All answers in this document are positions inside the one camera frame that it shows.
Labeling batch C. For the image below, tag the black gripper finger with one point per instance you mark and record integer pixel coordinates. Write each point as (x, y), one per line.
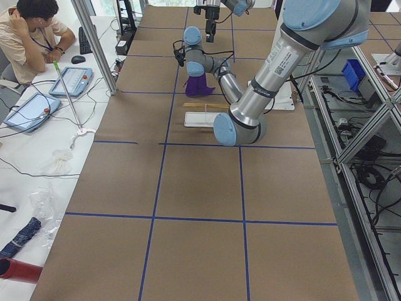
(208, 36)
(213, 37)

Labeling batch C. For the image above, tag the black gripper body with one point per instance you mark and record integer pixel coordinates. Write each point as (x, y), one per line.
(210, 15)

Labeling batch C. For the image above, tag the purple microfibre towel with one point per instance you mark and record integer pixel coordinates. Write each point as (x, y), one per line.
(197, 86)

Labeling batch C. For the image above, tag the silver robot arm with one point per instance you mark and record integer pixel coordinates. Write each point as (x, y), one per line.
(237, 7)
(307, 26)

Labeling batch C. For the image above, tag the white towel rack base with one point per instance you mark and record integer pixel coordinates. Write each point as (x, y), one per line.
(200, 119)

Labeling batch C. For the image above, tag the black keyboard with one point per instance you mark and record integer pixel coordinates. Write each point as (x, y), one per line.
(84, 44)

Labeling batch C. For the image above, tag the black computer mouse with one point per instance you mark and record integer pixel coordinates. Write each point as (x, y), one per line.
(78, 59)

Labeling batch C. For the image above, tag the far teach pendant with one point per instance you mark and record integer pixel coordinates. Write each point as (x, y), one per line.
(76, 79)

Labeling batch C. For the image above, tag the teach pendant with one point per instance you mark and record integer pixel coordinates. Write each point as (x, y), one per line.
(32, 113)
(76, 79)

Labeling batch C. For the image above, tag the blue plastic bin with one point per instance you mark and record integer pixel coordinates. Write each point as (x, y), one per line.
(354, 74)

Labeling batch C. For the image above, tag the seated person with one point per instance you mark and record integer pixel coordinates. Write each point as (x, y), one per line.
(31, 37)

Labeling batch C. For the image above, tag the near teach pendant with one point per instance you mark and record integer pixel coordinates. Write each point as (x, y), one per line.
(32, 113)

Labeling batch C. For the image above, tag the white crumpled cloth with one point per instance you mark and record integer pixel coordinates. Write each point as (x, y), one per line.
(59, 163)

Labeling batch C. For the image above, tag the clear plastic bag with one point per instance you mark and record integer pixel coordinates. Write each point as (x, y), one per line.
(46, 212)

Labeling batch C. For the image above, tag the folded dark blue umbrella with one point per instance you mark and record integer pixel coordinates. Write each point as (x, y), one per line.
(21, 238)

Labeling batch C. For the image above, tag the red cylinder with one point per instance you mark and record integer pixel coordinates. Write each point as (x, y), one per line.
(19, 271)

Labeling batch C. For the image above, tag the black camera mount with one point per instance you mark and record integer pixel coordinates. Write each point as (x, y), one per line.
(179, 54)

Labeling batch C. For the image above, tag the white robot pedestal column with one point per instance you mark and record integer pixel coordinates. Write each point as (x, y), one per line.
(283, 100)

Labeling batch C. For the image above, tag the aluminium frame post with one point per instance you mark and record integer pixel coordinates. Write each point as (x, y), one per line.
(89, 29)

